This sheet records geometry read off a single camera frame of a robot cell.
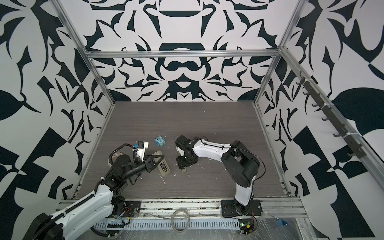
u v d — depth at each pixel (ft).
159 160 2.44
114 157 3.00
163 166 2.49
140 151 2.33
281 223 2.21
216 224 2.34
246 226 2.32
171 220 2.33
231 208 2.44
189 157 2.46
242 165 1.56
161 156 2.48
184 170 2.83
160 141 3.16
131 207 2.45
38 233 1.30
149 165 2.26
